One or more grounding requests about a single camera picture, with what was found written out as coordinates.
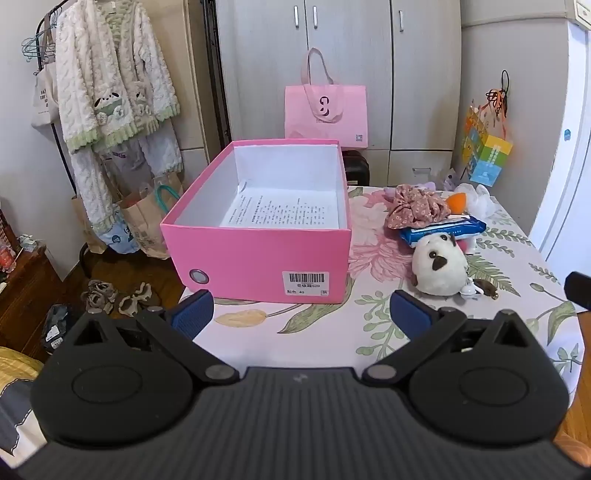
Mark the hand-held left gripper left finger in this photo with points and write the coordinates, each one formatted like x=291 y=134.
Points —
x=194 y=314

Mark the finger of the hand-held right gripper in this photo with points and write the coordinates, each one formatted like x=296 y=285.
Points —
x=579 y=290

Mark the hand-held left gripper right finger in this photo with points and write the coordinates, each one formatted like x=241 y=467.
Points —
x=408 y=314

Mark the white plush dog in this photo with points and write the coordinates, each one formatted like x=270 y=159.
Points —
x=438 y=267

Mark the pink cardboard box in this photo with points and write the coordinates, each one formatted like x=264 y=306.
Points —
x=258 y=258

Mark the blue wet wipes packet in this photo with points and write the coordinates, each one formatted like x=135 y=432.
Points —
x=443 y=230

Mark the floral fabric scrunchie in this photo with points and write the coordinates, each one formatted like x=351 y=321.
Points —
x=415 y=207

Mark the floral tablecloth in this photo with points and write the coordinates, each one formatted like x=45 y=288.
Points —
x=323 y=318

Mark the white door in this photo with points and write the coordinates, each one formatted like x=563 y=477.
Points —
x=565 y=184

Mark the blue white plastic bag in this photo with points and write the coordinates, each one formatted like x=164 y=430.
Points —
x=117 y=237

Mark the orange ball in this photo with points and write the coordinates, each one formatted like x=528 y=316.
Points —
x=457 y=204

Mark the purple plush toy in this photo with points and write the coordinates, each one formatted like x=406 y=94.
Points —
x=425 y=186

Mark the black bag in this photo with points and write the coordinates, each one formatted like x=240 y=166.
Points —
x=57 y=327

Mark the printed paper sheet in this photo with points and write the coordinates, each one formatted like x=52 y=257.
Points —
x=286 y=210

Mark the small purple figure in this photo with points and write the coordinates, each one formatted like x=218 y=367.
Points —
x=451 y=177

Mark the black suitcase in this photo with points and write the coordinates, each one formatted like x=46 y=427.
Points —
x=356 y=167

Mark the colourful gift bag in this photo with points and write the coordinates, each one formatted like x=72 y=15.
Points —
x=487 y=154

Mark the white fleece pajama pants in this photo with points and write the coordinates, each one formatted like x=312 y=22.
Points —
x=92 y=184

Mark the wooden cabinet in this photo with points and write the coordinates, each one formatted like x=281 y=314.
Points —
x=25 y=300

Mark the yellow bed blanket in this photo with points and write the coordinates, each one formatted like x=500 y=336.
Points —
x=16 y=364

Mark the pink tote bag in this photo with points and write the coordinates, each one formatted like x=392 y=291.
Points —
x=325 y=115

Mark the black clothes rack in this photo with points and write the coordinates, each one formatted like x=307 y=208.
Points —
x=59 y=138

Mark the grey wardrobe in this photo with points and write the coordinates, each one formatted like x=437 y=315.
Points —
x=415 y=69

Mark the white fleece pajama top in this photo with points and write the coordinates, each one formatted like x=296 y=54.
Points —
x=111 y=78

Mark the white canvas tote bag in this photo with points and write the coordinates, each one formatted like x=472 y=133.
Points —
x=44 y=99

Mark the teal clothes hangers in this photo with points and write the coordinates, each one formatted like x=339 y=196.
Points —
x=34 y=46

